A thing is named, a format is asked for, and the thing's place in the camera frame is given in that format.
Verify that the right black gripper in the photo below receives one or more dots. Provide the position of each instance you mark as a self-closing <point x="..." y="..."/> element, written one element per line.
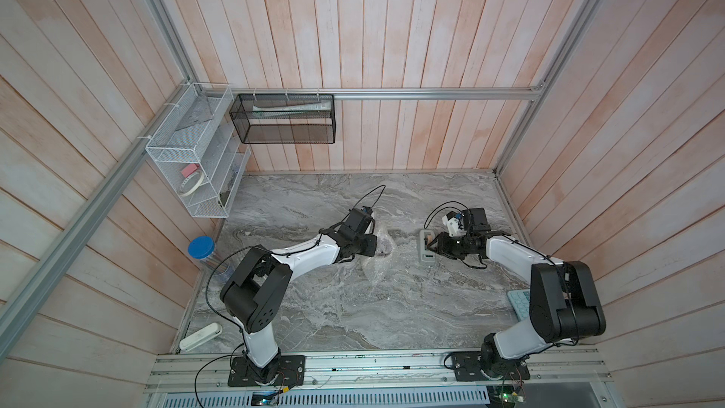
<point x="442" y="245"/>

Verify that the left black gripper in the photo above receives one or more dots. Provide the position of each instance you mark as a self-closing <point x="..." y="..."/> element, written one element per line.
<point x="372" y="243"/>

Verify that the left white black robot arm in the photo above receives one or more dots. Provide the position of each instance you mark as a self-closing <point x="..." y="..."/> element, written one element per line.
<point x="254" y="293"/>

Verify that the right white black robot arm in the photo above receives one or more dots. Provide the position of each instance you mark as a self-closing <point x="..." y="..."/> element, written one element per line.
<point x="564" y="304"/>

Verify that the light blue calculator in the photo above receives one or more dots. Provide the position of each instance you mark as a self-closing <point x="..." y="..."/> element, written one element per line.
<point x="520" y="301"/>

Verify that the blue lid plastic jar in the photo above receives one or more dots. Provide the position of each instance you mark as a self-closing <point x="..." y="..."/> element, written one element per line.
<point x="203" y="249"/>

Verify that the paper sheet in basket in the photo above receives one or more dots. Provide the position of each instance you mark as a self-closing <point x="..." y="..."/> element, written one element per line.
<point x="291" y="110"/>

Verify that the white power strip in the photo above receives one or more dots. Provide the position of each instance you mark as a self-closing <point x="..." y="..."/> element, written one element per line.
<point x="200" y="337"/>

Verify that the white tape roll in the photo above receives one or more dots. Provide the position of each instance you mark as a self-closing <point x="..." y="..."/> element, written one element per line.
<point x="191" y="183"/>

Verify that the pink eraser block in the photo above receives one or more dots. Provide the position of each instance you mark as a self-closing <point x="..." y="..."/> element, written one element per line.
<point x="189" y="170"/>

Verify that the horizontal aluminium wall rail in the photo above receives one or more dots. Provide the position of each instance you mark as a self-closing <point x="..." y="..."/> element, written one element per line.
<point x="437" y="93"/>

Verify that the black mesh wall basket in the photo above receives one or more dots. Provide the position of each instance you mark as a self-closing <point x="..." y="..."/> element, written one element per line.
<point x="253" y="131"/>

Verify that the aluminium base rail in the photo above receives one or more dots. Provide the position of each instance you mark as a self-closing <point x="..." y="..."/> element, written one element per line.
<point x="186" y="373"/>

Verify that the white wire mesh shelf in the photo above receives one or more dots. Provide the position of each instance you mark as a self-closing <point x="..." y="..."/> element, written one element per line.
<point x="195" y="128"/>

